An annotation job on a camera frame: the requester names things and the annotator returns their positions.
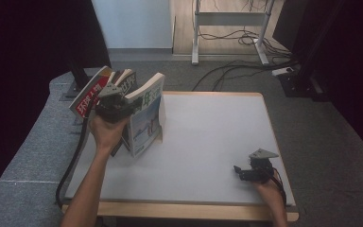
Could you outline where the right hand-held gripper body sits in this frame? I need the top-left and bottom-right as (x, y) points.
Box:
(246, 148), (280, 185)

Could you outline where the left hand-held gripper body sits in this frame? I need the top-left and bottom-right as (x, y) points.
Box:
(94, 81), (134, 125)

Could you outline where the white book with green title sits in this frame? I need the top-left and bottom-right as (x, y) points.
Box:
(123, 72), (166, 159)

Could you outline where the portrait magazine with red banner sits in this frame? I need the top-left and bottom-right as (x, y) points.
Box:
(68, 64), (115, 120)

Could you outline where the person's right hand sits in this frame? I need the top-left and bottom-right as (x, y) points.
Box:
(252, 175), (285, 210)

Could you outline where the person's left hand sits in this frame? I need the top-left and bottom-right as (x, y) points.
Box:
(89, 111), (130, 154)

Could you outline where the black stand with square base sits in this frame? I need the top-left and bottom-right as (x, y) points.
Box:
(59, 56), (92, 102)

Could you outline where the black stand with wide base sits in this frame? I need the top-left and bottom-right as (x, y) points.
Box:
(278, 69), (329, 102)

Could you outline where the white power strip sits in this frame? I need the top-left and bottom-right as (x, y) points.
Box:
(270, 66), (295, 77)

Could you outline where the black curtain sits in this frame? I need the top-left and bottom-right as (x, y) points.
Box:
(0, 0), (112, 206)
(271, 0), (363, 163)

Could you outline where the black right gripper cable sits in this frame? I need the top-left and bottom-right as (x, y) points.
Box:
(269, 167), (288, 206)

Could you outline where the dark floor socket frame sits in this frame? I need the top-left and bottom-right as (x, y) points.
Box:
(69, 114), (91, 136)

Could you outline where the tangle of black floor cables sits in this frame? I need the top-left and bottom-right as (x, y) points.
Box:
(191, 27), (298, 93)

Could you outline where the white metal desk frame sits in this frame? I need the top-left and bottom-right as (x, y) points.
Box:
(191, 0), (277, 66)

